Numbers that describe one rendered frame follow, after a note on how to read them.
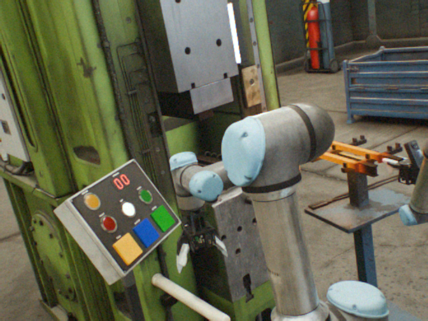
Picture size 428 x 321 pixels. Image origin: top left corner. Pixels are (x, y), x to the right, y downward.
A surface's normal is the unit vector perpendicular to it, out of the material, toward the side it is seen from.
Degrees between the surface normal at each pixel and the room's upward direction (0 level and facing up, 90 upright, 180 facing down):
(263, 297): 90
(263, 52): 90
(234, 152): 83
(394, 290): 0
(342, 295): 8
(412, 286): 0
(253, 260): 90
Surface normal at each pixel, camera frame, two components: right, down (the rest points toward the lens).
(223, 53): 0.61, 0.14
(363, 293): -0.06, -0.96
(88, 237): -0.44, 0.36
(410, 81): -0.75, 0.32
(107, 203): 0.67, -0.47
